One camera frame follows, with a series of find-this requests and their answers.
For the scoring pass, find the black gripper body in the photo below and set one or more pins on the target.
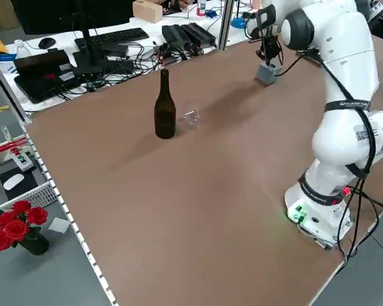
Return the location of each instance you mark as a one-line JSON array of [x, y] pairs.
[[271, 44]]

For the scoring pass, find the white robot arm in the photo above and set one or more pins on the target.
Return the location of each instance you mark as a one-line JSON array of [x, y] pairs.
[[347, 57]]

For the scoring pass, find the black finned power supply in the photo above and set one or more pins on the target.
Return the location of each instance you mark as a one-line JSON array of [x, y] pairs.
[[175, 36], [199, 34]]

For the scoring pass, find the clear glass cup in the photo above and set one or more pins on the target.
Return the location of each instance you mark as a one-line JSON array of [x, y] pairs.
[[192, 116]]

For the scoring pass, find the dark brown glass bottle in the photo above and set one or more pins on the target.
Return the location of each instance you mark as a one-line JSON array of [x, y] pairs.
[[164, 111]]

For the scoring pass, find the brown cardboard box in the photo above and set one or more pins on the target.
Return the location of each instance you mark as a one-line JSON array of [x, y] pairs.
[[148, 11]]

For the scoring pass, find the black keyboard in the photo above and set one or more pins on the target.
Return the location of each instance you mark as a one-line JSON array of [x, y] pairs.
[[114, 35]]

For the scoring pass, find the black computer monitor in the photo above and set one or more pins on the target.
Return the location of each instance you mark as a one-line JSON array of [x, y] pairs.
[[70, 12]]

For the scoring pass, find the black computer mouse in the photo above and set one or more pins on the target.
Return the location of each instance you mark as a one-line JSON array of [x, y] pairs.
[[47, 42]]

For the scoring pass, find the black laptop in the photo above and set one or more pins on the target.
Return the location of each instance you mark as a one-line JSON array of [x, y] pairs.
[[41, 71]]

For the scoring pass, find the grey button control box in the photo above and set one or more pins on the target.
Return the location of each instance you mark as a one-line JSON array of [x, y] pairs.
[[22, 161]]

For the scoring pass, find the white paper sheet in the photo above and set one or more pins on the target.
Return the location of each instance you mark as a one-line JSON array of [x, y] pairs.
[[58, 225]]

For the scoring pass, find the black mouse pad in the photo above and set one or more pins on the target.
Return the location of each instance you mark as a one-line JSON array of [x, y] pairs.
[[30, 185]]

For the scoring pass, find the white plastic basket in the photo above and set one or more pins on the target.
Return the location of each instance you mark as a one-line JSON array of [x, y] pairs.
[[35, 194]]

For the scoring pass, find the white computer mouse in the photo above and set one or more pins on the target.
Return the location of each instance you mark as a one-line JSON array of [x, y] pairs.
[[12, 181]]

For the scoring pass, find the dark flower vase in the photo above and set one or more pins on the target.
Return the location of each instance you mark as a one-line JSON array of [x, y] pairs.
[[36, 245]]

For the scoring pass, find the red rose bouquet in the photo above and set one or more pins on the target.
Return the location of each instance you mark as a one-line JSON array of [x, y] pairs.
[[14, 226]]

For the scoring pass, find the aluminium camera post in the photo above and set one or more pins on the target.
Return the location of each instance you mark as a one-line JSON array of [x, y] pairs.
[[225, 22]]

